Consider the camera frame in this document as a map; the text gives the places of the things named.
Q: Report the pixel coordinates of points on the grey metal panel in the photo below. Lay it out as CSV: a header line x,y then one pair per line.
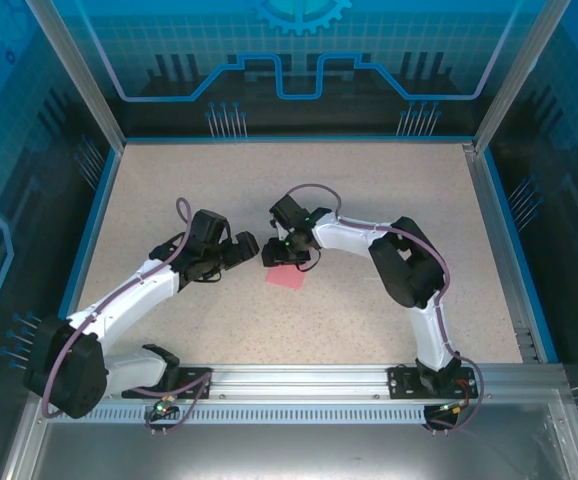
x,y
289,450

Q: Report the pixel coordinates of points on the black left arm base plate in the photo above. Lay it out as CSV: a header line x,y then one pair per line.
x,y
191,392

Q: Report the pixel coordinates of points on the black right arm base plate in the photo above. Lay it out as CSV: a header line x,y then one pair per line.
x,y
404,382

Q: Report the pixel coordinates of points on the aluminium side rail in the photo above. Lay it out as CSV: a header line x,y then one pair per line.
x,y
486,200

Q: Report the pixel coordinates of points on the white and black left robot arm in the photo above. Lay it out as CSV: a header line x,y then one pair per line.
x,y
134,295

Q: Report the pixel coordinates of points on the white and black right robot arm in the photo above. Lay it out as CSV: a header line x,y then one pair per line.
x,y
429,335

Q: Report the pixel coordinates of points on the pink paper sheet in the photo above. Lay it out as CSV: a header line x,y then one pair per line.
x,y
284,277

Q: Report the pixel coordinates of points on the aluminium mounting rail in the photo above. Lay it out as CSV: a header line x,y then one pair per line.
x,y
294,380

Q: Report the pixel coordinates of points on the aluminium frame post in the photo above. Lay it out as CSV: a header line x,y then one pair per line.
x,y
83,75
515,75

